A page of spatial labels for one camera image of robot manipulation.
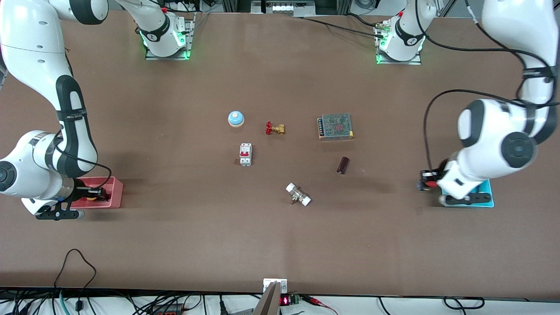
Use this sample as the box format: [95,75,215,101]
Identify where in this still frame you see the metal mesh power supply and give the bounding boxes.
[317,113,354,141]

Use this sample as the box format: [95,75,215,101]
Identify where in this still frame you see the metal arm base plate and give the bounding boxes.
[145,13,195,60]
[376,26,422,65]

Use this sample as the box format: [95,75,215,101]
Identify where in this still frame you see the long black table cable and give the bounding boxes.
[291,16,386,38]

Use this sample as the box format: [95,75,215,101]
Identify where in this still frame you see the pink plastic bin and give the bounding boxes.
[69,176,124,209]

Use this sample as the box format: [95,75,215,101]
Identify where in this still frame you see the grey camera pole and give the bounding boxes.
[252,281,281,315]

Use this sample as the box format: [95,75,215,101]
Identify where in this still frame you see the thin black looped cable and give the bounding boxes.
[53,249,97,312]

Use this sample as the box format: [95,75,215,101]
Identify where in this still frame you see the cyan plastic bin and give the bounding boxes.
[441,178,494,208]

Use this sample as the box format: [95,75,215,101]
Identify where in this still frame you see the white electronics box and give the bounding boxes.
[262,0,316,16]

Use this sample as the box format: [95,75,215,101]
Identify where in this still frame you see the black coiled cable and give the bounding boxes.
[444,296,485,310]

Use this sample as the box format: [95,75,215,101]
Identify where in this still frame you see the metal fitting white caps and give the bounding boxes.
[285,182,312,207]

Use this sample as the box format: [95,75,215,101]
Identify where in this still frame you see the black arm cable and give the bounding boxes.
[52,127,113,191]
[413,0,560,175]

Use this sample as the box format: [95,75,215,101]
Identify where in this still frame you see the orange black power strip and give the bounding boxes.
[150,304,185,315]

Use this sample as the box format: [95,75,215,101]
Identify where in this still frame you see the red clip lead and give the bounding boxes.
[305,296,338,315]

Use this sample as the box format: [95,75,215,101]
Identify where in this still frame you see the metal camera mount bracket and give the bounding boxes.
[263,278,288,294]

